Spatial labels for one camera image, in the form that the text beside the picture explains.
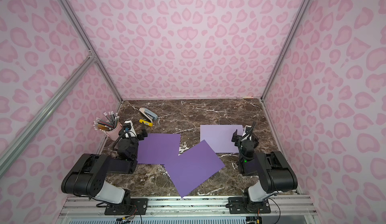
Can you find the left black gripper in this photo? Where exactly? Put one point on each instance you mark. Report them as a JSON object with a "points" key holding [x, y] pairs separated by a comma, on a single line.
{"points": [[137, 135]]}

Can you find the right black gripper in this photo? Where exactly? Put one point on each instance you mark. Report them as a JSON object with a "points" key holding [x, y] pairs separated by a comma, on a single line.
{"points": [[238, 136]]}

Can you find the dark purple paper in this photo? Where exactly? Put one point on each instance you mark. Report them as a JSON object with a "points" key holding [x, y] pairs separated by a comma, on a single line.
{"points": [[158, 148], [192, 168]]}

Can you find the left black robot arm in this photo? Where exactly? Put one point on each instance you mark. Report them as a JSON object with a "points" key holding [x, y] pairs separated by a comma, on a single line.
{"points": [[88, 176]]}

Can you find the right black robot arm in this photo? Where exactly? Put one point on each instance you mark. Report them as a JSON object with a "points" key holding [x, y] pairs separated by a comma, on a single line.
{"points": [[274, 173]]}

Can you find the light lilac paper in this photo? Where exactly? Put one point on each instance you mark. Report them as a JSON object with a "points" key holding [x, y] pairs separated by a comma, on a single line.
{"points": [[219, 137]]}

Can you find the yellow glue stick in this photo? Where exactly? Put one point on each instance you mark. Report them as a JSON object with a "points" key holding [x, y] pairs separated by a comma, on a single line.
{"points": [[146, 122]]}

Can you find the grey beige stapler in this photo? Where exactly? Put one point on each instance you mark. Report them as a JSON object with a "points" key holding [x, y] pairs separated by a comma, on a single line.
{"points": [[148, 114]]}

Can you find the pink pencil cup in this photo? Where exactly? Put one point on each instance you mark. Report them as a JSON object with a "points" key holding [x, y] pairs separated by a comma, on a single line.
{"points": [[114, 134]]}

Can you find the bundle of pencils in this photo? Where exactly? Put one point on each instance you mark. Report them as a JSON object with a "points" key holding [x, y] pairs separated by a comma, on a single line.
{"points": [[110, 123]]}

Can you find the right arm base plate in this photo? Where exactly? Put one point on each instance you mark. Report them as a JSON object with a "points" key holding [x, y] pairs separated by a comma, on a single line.
{"points": [[248, 206]]}

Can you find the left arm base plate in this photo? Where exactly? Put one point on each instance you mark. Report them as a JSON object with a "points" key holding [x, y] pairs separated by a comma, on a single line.
{"points": [[136, 206]]}

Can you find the aluminium front rail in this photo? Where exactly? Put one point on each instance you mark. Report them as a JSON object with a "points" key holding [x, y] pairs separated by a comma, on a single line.
{"points": [[281, 209]]}

